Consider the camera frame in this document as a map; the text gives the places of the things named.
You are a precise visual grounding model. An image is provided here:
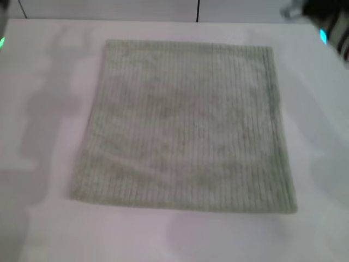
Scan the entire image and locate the pale green ribbed towel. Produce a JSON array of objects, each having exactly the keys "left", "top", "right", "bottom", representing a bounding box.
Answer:
[{"left": 67, "top": 39, "right": 300, "bottom": 216}]

